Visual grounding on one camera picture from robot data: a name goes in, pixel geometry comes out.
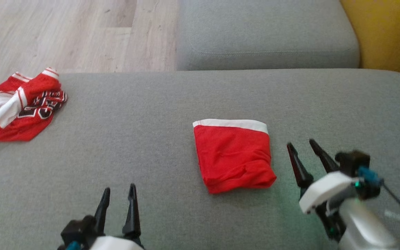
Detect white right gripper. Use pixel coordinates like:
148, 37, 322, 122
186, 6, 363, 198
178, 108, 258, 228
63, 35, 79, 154
287, 139, 360, 242

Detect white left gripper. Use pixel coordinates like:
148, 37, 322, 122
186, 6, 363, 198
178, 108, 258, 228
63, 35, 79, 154
89, 183, 145, 250

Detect red shorts with white stripe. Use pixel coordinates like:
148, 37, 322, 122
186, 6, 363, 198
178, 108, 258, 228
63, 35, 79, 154
192, 119, 277, 194

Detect red shirt with black lettering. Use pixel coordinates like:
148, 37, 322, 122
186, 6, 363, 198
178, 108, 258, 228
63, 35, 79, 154
0, 67, 68, 142

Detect wide grey sofa seat cushion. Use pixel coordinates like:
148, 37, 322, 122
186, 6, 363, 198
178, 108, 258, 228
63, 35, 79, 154
176, 0, 360, 71

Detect large yellow sofa back cushion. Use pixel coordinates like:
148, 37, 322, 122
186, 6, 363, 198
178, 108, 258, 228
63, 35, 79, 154
340, 0, 400, 82

